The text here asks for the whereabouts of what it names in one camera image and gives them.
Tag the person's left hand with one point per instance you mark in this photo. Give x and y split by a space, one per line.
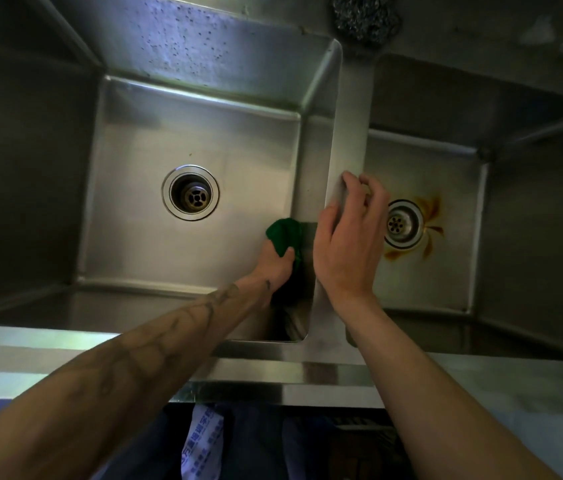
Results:
274 274

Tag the person's right hand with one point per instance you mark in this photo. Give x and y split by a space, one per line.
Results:
351 249

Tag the green scouring cloth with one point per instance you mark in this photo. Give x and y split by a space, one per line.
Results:
284 232

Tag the person's right forearm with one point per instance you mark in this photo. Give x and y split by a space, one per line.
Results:
436 404

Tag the person's left forearm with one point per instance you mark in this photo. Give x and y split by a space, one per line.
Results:
111 384

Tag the white blue-printed bag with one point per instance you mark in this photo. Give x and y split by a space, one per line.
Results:
201 444

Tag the grey steel wool scourer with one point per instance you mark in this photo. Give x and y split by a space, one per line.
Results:
366 17

